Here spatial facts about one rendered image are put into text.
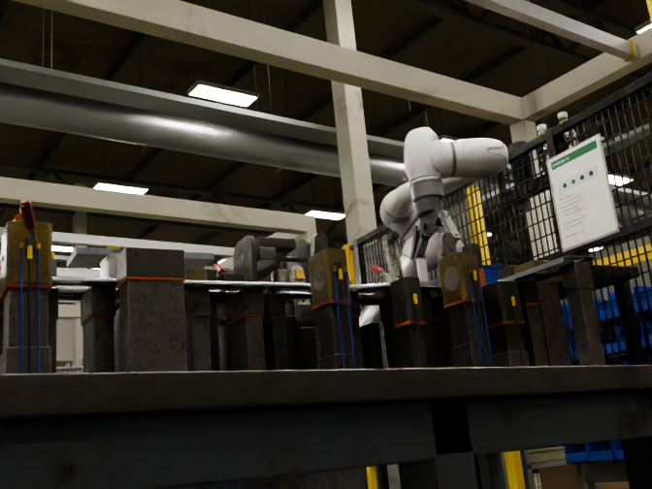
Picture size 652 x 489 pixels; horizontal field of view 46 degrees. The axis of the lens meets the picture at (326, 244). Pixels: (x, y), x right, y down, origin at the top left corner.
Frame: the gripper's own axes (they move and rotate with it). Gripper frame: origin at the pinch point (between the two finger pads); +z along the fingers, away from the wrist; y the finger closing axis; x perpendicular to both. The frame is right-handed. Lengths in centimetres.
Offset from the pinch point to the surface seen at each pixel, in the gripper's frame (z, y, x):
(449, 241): -4.7, -13.1, 5.1
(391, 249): -12.2, 20.6, 0.0
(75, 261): -10, 39, 87
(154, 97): -411, 699, -134
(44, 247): 3, -19, 103
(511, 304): 12.6, -18.5, -7.2
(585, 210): -20, -6, -54
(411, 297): 10.6, -15.5, 20.6
